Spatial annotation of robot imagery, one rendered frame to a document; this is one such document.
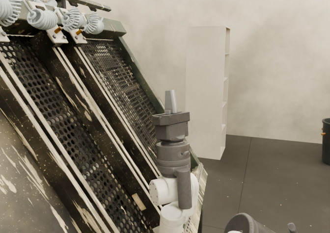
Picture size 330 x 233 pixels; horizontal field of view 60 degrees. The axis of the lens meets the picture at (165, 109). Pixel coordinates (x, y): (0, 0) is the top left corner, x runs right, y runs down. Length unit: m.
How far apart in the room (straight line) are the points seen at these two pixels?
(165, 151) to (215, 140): 3.87
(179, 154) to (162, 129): 0.07
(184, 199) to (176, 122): 0.19
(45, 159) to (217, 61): 3.65
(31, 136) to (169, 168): 0.45
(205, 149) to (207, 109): 0.66
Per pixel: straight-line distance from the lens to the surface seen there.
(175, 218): 0.82
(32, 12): 1.08
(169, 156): 0.72
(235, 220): 0.75
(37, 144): 0.95
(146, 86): 2.07
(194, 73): 4.43
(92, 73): 1.40
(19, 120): 0.97
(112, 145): 1.23
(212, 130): 4.54
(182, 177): 0.71
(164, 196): 0.74
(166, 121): 0.69
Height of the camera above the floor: 1.77
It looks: 13 degrees down
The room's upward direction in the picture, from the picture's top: straight up
